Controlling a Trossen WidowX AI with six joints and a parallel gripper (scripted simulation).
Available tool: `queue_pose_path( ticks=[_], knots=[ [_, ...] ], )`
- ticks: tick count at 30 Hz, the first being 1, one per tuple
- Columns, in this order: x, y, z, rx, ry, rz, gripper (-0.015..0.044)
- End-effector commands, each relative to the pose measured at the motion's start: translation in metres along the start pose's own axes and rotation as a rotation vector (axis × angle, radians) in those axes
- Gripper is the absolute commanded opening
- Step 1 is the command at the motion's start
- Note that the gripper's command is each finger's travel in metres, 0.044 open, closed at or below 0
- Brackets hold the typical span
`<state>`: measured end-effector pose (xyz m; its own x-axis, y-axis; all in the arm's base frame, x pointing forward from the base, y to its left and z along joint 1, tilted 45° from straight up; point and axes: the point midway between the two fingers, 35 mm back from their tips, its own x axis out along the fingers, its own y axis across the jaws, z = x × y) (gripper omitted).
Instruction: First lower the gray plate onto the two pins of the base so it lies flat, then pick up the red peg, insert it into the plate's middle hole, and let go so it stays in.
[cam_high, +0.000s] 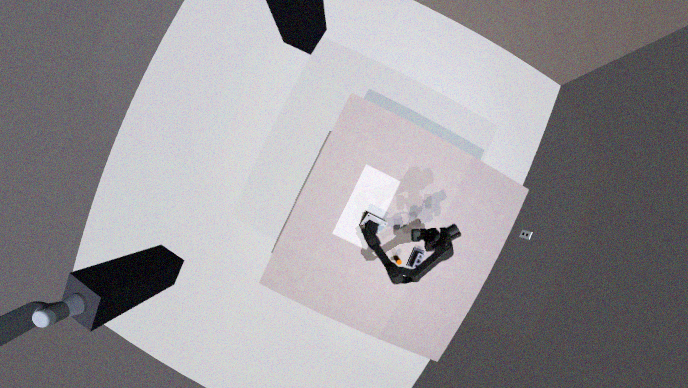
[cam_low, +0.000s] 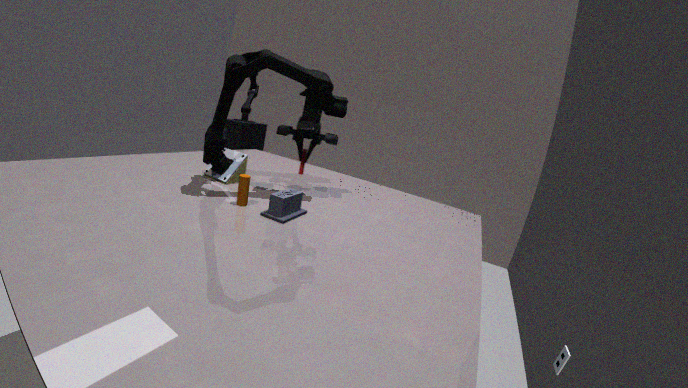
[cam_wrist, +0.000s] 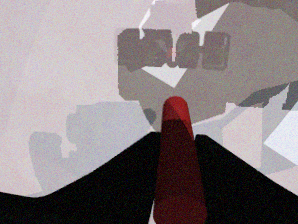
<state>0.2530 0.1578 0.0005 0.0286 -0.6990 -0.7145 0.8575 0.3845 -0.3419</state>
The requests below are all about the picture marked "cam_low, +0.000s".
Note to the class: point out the dark red peg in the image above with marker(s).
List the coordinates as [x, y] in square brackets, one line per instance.
[303, 161]

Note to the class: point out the orange cylinder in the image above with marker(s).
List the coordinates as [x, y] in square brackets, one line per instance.
[243, 189]

